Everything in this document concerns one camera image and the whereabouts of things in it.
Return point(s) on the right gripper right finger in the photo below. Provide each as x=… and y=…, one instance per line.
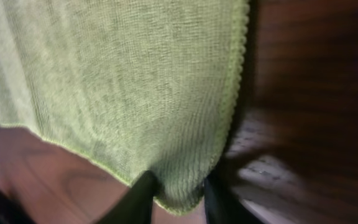
x=222, y=207

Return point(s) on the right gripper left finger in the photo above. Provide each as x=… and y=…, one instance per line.
x=135, y=207

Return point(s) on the light green microfiber cloth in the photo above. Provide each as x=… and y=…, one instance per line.
x=129, y=85

